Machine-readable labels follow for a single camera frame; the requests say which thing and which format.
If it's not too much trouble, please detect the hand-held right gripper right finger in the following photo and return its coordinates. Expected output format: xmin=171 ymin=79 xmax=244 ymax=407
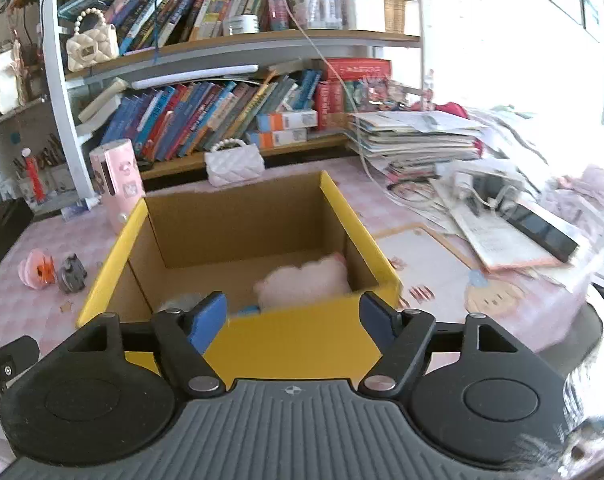
xmin=357 ymin=291 xmax=530 ymax=394

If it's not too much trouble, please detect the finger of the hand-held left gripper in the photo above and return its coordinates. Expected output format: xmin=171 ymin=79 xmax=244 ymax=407
xmin=0 ymin=336 xmax=40 ymax=426

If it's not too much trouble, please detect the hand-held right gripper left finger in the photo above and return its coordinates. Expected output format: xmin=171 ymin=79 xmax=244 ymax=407
xmin=56 ymin=291 xmax=229 ymax=397

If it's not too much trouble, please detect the yellow cardboard box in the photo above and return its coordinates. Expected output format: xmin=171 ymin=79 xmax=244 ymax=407
xmin=76 ymin=170 xmax=403 ymax=386

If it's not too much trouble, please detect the pink plush toy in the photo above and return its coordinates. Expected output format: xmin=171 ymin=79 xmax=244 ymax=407
xmin=254 ymin=254 xmax=353 ymax=311

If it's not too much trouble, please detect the cartoon printed board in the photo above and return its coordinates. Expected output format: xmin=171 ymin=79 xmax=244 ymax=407
xmin=372 ymin=225 xmax=583 ymax=343

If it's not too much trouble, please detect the pink shell toy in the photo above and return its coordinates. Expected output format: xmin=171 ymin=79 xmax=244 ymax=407
xmin=19 ymin=249 xmax=45 ymax=288

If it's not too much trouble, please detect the orange hair claw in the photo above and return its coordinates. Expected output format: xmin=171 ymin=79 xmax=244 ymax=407
xmin=36 ymin=256 xmax=57 ymax=286

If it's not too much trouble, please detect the black box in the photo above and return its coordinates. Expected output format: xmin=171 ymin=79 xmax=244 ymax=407
xmin=0 ymin=197 xmax=35 ymax=291

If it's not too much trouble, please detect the open booklet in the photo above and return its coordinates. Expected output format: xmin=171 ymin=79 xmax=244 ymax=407
xmin=449 ymin=200 xmax=563 ymax=273

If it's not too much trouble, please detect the white quilted purse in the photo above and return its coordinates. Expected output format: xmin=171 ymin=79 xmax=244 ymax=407
xmin=204 ymin=138 xmax=265 ymax=187

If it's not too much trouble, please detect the white charger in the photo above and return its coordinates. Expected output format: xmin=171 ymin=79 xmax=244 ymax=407
xmin=453 ymin=171 xmax=479 ymax=195

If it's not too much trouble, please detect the pink cylindrical humidifier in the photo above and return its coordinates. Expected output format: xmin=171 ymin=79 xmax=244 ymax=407
xmin=89 ymin=139 xmax=146 ymax=226

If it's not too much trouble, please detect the stack of papers and notebooks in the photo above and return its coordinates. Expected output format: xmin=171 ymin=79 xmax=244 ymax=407
xmin=347 ymin=110 xmax=488 ymax=184

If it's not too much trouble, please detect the black smartphone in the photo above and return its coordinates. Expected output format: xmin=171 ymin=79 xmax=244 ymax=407
xmin=507 ymin=202 xmax=581 ymax=264

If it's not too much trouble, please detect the orange white carton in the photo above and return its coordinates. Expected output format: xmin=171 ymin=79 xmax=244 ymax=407
xmin=246 ymin=127 xmax=309 ymax=150
xmin=257 ymin=109 xmax=319 ymax=132

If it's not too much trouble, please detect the dark fuzzy cloth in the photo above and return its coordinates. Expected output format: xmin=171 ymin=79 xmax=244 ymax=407
xmin=507 ymin=285 xmax=604 ymax=480

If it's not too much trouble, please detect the row of leaning colourful books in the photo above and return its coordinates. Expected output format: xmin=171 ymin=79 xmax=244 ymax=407
xmin=102 ymin=67 xmax=327 ymax=161

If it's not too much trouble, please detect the thick red book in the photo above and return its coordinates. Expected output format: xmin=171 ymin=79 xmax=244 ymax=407
xmin=314 ymin=80 xmax=346 ymax=131

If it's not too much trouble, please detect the red pink cloth item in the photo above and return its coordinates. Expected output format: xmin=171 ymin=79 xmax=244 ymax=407
xmin=422 ymin=100 xmax=464 ymax=117

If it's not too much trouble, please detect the colourful card set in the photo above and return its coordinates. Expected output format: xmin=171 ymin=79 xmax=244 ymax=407
xmin=344 ymin=75 xmax=423 ymax=111

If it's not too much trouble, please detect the cream book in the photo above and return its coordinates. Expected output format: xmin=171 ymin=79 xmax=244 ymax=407
xmin=78 ymin=77 xmax=130 ymax=123

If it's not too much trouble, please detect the rolled white paper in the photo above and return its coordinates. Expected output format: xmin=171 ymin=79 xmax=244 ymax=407
xmin=130 ymin=64 xmax=259 ymax=90

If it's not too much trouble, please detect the pink fluffy cloth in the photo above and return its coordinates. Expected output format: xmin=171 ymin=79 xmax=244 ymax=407
xmin=542 ymin=162 xmax=604 ymax=221

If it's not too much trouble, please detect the red dictionary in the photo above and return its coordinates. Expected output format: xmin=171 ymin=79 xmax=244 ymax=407
xmin=324 ymin=58 xmax=393 ymax=81

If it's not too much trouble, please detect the white bookshelf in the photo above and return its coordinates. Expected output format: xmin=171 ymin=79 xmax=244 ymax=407
xmin=39 ymin=0 xmax=427 ymax=196

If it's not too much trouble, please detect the white decorated bag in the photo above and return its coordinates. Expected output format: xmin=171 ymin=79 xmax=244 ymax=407
xmin=0 ymin=40 xmax=26 ymax=116

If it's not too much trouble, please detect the white jar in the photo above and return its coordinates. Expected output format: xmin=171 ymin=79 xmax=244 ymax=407
xmin=223 ymin=14 xmax=260 ymax=37

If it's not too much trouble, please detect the cream quilted purse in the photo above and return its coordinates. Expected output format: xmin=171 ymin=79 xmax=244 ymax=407
xmin=66 ymin=7 xmax=120 ymax=72

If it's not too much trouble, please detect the white pen holder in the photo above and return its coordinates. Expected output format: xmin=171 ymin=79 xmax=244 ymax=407
xmin=342 ymin=0 xmax=387 ymax=32

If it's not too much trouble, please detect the clear pen holder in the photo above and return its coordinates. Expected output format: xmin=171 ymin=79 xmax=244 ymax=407
xmin=302 ymin=0 xmax=343 ymax=31

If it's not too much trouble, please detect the row of tall shelf books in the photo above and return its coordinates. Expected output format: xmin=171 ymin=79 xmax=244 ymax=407
xmin=56 ymin=0 xmax=283 ymax=56

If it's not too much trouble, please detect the white cable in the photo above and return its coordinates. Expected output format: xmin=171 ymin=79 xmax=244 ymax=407
xmin=289 ymin=10 xmax=383 ymax=183

